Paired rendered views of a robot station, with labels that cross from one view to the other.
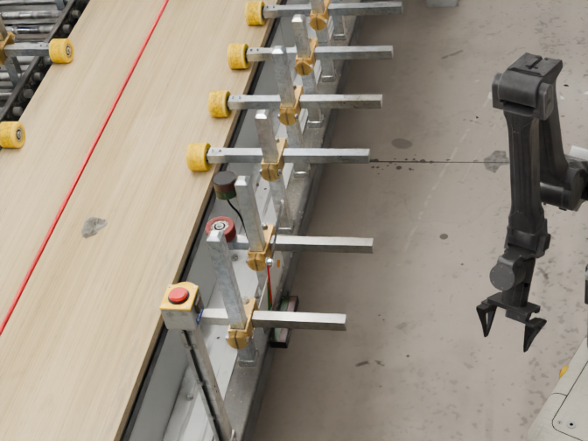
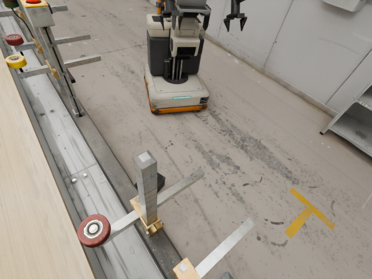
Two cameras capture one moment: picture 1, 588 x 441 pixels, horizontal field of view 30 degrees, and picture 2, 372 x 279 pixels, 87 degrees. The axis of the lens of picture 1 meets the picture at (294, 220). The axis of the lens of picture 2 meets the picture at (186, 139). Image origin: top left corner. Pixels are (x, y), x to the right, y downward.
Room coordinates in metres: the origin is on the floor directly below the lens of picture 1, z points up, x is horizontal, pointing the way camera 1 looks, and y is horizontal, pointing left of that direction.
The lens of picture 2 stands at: (0.82, 0.67, 1.49)
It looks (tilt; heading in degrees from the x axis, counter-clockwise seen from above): 49 degrees down; 295
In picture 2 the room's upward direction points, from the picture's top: 10 degrees clockwise
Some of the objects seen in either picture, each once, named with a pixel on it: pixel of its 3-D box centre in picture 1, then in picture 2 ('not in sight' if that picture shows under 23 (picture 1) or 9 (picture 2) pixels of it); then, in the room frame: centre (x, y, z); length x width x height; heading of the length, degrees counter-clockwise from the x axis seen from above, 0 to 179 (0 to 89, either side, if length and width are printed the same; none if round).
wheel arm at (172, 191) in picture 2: not in sight; (156, 202); (1.00, 0.45, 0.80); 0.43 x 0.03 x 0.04; 71
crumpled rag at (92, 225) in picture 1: (90, 224); not in sight; (2.34, 0.55, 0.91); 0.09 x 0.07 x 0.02; 137
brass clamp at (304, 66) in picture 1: (306, 56); not in sight; (2.89, -0.14, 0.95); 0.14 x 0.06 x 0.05; 161
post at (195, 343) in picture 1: (206, 384); (64, 77); (1.67, 0.27, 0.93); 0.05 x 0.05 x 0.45; 71
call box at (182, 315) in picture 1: (182, 308); (39, 14); (1.68, 0.27, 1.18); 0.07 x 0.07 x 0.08; 71
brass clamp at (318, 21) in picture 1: (320, 12); not in sight; (3.13, -0.22, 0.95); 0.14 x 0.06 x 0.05; 161
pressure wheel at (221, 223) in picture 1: (223, 240); (17, 46); (2.23, 0.20, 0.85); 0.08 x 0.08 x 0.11
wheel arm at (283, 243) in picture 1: (293, 244); (55, 41); (2.17, 0.01, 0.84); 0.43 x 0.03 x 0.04; 71
